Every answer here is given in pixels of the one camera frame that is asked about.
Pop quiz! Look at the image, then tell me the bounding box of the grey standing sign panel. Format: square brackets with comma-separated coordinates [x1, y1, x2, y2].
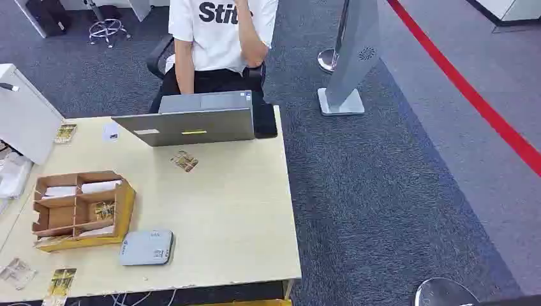
[317, 0, 381, 117]

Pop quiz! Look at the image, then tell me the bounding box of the white card stack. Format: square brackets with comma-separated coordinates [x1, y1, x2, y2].
[77, 225, 115, 238]
[80, 180, 123, 195]
[41, 186, 78, 200]

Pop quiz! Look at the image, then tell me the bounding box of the clear plastic card sleeve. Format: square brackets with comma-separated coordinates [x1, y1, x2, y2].
[0, 258, 38, 291]

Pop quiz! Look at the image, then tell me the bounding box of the chrome stool base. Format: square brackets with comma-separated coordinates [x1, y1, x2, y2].
[84, 0, 132, 49]

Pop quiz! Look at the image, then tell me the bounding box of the black office chair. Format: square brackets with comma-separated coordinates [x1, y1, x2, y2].
[146, 34, 267, 87]

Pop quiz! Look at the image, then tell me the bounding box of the person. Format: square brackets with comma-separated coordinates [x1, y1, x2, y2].
[148, 0, 280, 114]

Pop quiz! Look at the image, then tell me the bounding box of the white plastic bag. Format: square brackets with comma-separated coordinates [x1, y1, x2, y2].
[0, 152, 34, 200]

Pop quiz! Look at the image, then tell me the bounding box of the wooden card box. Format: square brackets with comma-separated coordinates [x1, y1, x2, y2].
[32, 170, 137, 253]

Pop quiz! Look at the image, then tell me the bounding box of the grey laptop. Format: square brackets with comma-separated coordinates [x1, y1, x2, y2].
[111, 90, 256, 148]

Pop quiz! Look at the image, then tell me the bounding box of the white cable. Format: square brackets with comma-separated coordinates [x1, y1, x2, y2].
[110, 289, 177, 306]

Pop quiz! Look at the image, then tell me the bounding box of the white desk leg panel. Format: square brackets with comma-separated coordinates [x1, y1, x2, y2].
[128, 0, 152, 23]

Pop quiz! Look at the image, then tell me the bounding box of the white cabinet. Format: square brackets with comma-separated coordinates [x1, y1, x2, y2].
[0, 63, 64, 166]

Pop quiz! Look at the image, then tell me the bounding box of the black bag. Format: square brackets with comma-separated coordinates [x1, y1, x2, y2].
[25, 0, 71, 38]

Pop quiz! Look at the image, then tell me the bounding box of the printed card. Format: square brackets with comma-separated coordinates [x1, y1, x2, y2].
[47, 268, 78, 298]
[93, 201, 115, 221]
[54, 123, 78, 145]
[170, 150, 200, 173]

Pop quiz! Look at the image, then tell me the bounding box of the white paper slip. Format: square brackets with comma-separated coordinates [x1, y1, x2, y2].
[102, 122, 121, 143]

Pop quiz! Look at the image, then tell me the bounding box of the chrome stanchion base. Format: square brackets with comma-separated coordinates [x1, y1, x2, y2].
[317, 48, 340, 74]
[414, 277, 480, 306]

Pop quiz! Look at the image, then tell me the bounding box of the red barrier belt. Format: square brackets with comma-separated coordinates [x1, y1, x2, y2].
[386, 0, 541, 179]

